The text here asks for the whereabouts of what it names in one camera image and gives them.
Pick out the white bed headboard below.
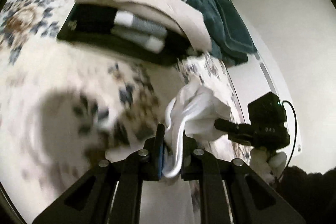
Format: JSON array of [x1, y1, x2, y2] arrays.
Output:
[[225, 25, 301, 160]]

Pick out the dark green blanket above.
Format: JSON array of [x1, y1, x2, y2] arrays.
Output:
[[182, 0, 257, 66]]

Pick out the white gloved right hand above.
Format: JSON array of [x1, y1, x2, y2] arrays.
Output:
[[249, 148, 287, 185]]

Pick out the black cable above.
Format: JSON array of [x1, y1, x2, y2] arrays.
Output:
[[274, 99, 298, 185]]

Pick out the dark trousers of person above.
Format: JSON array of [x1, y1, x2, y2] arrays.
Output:
[[276, 166, 335, 202]]

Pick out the floral bed sheet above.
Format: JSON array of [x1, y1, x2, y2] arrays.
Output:
[[1, 0, 242, 223]]

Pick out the black folded garment with stripes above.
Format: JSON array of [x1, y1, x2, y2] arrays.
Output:
[[57, 3, 202, 66]]

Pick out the white t-shirt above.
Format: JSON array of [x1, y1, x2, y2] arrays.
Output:
[[162, 79, 231, 179]]

